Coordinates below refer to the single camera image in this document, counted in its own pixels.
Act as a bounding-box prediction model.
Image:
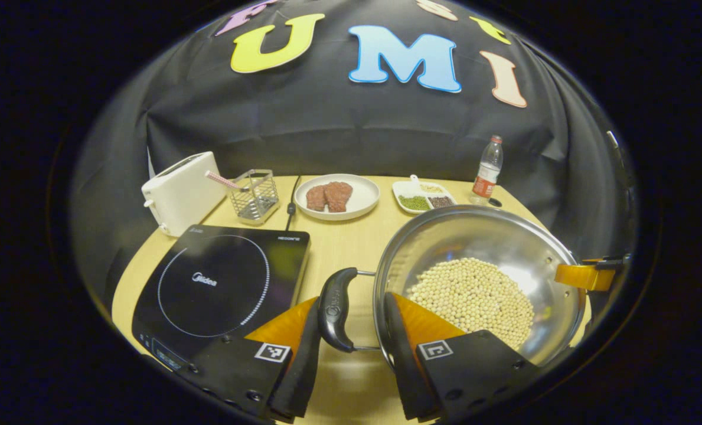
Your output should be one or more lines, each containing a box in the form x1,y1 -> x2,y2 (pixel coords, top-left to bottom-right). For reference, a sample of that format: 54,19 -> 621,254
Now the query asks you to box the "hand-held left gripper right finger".
383,292 -> 543,423

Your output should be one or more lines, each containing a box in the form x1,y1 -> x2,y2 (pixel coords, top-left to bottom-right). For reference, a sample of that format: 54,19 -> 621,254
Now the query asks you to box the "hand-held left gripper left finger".
177,295 -> 323,424

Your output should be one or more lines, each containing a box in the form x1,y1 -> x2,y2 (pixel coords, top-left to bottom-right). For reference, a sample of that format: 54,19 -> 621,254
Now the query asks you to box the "stainless steel pot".
317,204 -> 589,370

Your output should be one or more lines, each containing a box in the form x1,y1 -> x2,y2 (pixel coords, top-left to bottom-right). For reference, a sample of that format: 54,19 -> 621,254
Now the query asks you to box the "black induction cooktop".
131,223 -> 311,372

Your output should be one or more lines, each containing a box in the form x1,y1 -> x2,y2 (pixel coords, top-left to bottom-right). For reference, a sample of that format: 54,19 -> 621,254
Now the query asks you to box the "pile of soybeans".
406,257 -> 536,350

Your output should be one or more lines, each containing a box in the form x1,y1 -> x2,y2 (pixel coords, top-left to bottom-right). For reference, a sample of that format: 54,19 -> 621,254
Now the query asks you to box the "clear plastic water bottle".
470,135 -> 504,207

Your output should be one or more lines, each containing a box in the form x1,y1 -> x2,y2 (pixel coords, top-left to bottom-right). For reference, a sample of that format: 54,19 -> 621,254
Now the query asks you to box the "red raw meat slice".
306,185 -> 329,213
324,181 -> 354,213

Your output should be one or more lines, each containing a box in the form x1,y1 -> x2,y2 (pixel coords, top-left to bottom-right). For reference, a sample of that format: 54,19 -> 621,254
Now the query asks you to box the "round white plate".
295,173 -> 381,221

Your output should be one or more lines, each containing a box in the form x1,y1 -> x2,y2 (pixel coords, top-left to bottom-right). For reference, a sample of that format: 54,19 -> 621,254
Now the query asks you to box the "white divided dish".
392,174 -> 459,214

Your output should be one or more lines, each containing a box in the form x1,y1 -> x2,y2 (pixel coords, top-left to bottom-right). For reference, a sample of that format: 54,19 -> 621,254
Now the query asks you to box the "pink stick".
204,170 -> 250,193

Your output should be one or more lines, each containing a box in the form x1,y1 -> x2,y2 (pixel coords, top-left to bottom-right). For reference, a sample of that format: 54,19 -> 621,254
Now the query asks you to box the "white toaster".
141,151 -> 228,238

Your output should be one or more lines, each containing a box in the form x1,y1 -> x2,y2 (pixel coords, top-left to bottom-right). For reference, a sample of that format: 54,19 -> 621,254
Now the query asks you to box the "black backdrop cloth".
70,0 -> 638,308

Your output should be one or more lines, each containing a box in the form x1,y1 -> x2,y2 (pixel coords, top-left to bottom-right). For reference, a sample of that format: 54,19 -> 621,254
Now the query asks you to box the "black power cable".
284,175 -> 302,232

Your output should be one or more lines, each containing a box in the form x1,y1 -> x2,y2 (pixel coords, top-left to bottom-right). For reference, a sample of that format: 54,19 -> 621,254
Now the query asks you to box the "metal wire basket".
228,169 -> 280,226

